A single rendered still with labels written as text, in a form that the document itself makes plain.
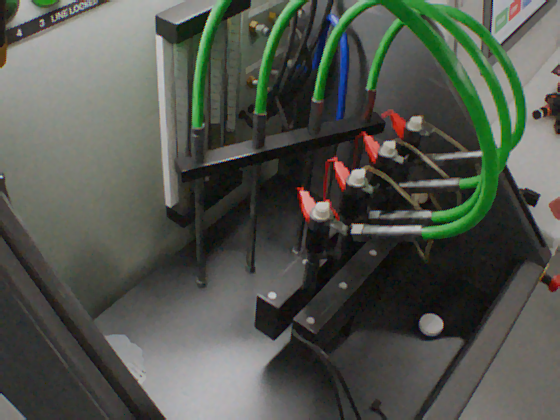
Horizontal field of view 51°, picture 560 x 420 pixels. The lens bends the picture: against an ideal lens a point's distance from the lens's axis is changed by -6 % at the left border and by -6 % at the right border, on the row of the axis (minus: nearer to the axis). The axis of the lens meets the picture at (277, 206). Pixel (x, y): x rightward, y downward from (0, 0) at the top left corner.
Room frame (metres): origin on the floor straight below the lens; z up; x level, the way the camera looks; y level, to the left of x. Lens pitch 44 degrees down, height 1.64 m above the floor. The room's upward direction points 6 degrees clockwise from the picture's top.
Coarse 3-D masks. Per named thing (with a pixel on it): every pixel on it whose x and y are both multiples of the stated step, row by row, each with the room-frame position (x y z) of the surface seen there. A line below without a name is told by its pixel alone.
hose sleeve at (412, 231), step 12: (372, 228) 0.48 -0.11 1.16; (384, 228) 0.47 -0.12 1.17; (396, 228) 0.47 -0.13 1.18; (408, 228) 0.46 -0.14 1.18; (420, 228) 0.45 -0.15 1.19; (372, 240) 0.48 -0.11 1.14; (384, 240) 0.47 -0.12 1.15; (396, 240) 0.46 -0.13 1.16; (408, 240) 0.45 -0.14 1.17; (420, 240) 0.45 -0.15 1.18
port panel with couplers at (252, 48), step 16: (256, 0) 0.85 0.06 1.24; (272, 0) 0.88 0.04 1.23; (288, 0) 0.92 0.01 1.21; (256, 16) 0.85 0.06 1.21; (272, 16) 0.87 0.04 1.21; (256, 32) 0.83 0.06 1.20; (288, 32) 0.93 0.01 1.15; (240, 48) 0.83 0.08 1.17; (256, 48) 0.86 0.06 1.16; (240, 64) 0.83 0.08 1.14; (256, 64) 0.86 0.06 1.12; (272, 64) 0.89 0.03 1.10; (288, 64) 0.90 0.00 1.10; (240, 80) 0.83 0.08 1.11; (256, 80) 0.84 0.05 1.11; (272, 80) 0.90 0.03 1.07; (240, 96) 0.83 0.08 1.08
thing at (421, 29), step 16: (224, 0) 0.60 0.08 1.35; (384, 0) 0.50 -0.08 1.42; (400, 0) 0.50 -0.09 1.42; (400, 16) 0.49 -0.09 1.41; (416, 16) 0.49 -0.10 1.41; (208, 32) 0.62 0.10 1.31; (416, 32) 0.48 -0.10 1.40; (432, 32) 0.48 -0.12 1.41; (208, 48) 0.62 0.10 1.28; (432, 48) 0.47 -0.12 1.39; (448, 64) 0.46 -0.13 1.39; (464, 80) 0.45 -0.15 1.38; (464, 96) 0.45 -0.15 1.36; (192, 112) 0.63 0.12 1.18; (480, 112) 0.44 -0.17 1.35; (192, 128) 0.63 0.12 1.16; (480, 128) 0.44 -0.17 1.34; (480, 144) 0.43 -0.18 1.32; (496, 160) 0.43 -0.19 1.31; (496, 176) 0.42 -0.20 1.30; (480, 208) 0.42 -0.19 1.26; (448, 224) 0.44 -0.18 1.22; (464, 224) 0.43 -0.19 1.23
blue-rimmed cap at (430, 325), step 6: (426, 318) 0.60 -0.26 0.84; (432, 318) 0.60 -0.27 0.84; (438, 318) 0.60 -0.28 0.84; (420, 324) 0.59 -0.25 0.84; (426, 324) 0.58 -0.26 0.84; (432, 324) 0.58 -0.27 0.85; (438, 324) 0.59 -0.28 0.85; (420, 330) 0.58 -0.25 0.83; (426, 330) 0.57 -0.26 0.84; (432, 330) 0.57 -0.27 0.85; (438, 330) 0.57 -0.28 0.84; (432, 336) 0.57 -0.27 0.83
